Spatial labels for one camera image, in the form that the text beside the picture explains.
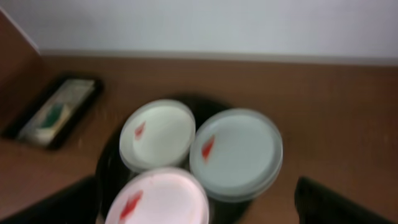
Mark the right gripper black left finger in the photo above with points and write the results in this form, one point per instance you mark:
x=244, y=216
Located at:
x=77, y=203

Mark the pink white plate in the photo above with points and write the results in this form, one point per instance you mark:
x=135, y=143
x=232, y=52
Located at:
x=167, y=195

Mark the cream white plate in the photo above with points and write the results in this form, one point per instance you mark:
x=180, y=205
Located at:
x=158, y=134

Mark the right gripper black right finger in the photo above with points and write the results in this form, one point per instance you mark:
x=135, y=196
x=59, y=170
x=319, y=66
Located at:
x=316, y=204

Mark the yellow green sponge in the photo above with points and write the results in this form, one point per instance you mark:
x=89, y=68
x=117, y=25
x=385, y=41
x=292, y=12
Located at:
x=51, y=120

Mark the round black tray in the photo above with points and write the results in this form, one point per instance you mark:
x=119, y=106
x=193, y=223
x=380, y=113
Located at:
x=113, y=175

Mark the black rectangular soap tray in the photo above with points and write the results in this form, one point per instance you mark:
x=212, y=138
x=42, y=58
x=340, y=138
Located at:
x=80, y=92

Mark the pale blue plate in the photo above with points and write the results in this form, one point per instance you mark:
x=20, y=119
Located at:
x=237, y=155

